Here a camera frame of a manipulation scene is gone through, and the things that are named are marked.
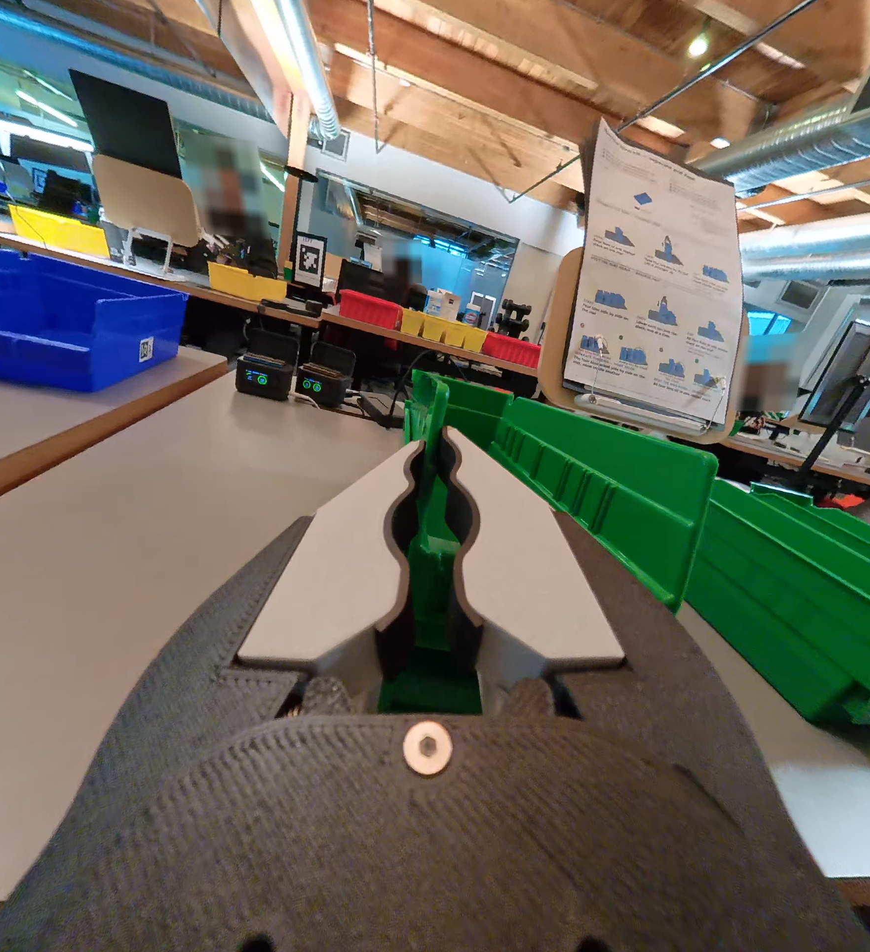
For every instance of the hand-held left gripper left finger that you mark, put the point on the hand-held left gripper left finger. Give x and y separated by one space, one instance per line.
323 587

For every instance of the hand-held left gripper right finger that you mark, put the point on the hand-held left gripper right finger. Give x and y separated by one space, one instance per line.
539 595

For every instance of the grey desk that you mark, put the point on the grey desk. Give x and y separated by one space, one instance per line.
145 558
33 424

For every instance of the black battery charger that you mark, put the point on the black battery charger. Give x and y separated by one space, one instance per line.
319 383
264 379

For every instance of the red plastic bin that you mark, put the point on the red plastic bin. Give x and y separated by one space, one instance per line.
513 349
368 309

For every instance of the small yellow bin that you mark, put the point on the small yellow bin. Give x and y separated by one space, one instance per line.
432 325
474 336
411 320
453 331

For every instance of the wood-top workbench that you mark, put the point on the wood-top workbench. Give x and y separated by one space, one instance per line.
777 450

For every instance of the black dumbbell rack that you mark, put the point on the black dumbbell rack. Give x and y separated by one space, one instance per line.
515 316

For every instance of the white box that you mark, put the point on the white box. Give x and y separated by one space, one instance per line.
446 303

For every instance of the black screen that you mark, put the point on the black screen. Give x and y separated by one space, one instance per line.
360 279

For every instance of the large yellow bin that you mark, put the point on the large yellow bin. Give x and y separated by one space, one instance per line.
55 230
245 282

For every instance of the printed instruction sheet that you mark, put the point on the printed instruction sheet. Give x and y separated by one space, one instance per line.
650 297

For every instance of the black white marker sign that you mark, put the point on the black white marker sign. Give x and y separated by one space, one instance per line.
310 259

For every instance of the black stand pole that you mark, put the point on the black stand pole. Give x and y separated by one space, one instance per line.
836 424

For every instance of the blue plastic bin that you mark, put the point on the blue plastic bin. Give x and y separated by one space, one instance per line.
70 335

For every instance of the clear acrylic sign holder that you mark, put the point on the clear acrylic sign holder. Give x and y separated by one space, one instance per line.
148 253

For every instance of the tall upright monitor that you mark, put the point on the tall upright monitor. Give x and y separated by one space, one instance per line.
851 372

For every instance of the black disc floor lamp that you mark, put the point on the black disc floor lamp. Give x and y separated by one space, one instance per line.
301 173

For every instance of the silver ribbed duct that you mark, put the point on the silver ribbed duct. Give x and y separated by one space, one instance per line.
305 59
836 264
814 145
829 234

